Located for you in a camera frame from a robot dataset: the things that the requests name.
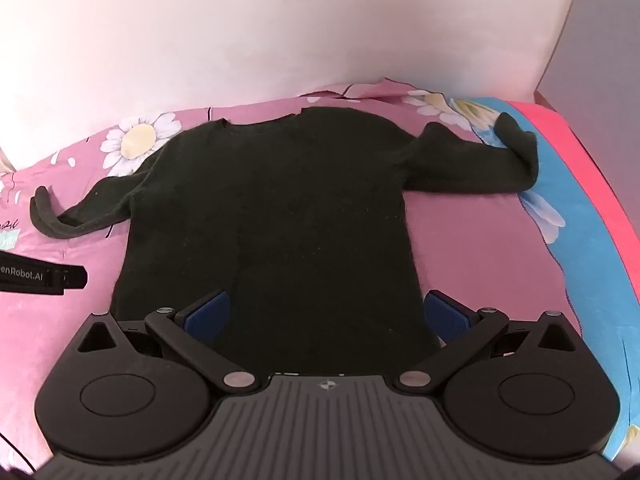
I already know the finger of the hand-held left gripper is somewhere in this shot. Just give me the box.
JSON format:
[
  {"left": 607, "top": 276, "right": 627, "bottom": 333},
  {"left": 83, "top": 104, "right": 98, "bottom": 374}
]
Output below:
[{"left": 61, "top": 263, "right": 90, "bottom": 293}]

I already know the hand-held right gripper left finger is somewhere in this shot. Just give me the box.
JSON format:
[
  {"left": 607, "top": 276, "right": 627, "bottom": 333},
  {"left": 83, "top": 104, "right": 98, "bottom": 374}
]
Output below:
[{"left": 74, "top": 290, "right": 262, "bottom": 393}]

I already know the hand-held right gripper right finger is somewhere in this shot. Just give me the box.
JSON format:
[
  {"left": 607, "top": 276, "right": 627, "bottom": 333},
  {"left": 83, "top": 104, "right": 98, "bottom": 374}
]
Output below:
[{"left": 393, "top": 289, "right": 587, "bottom": 394}]

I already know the black knit sweater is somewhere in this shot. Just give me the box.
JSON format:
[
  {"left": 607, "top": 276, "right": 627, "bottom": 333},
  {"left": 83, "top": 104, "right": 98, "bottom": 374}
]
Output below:
[{"left": 30, "top": 105, "right": 540, "bottom": 377}]

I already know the pink and blue floral bedsheet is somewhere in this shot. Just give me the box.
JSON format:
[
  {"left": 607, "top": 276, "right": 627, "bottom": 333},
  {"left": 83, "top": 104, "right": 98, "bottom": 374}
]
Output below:
[{"left": 0, "top": 77, "right": 640, "bottom": 480}]

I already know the grey furniture panel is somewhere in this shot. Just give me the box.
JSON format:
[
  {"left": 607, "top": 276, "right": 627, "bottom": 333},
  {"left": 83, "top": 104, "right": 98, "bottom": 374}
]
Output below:
[{"left": 532, "top": 0, "right": 640, "bottom": 161}]

